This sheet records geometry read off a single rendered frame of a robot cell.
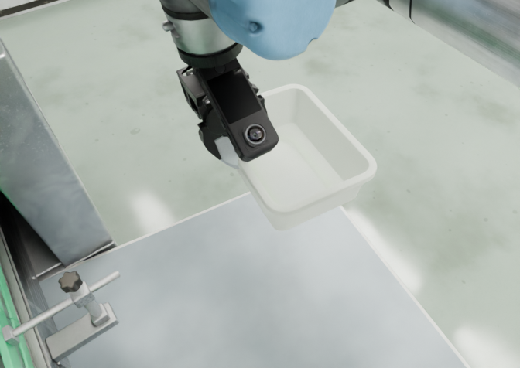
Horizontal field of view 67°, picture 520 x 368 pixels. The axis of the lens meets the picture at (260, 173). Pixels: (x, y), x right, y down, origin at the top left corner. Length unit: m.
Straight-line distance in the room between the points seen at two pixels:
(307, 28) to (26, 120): 0.49
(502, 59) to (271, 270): 0.67
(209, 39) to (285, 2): 0.15
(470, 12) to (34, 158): 0.63
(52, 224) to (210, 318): 0.35
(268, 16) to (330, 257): 0.70
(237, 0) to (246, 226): 0.71
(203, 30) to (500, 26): 0.24
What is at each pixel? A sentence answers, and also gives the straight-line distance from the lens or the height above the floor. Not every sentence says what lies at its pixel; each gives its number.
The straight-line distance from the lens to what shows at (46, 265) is 0.99.
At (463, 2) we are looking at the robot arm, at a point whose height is 1.41.
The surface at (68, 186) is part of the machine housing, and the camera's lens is 0.79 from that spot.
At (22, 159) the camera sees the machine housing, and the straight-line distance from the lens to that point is 0.73.
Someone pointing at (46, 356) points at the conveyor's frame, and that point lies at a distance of 0.76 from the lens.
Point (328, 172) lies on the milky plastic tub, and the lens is 0.64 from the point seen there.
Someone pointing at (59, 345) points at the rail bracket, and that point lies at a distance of 0.78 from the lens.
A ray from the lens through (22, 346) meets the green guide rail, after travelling 0.75.
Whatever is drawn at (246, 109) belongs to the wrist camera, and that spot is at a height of 1.25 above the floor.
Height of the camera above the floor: 1.54
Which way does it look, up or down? 51 degrees down
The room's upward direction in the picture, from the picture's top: straight up
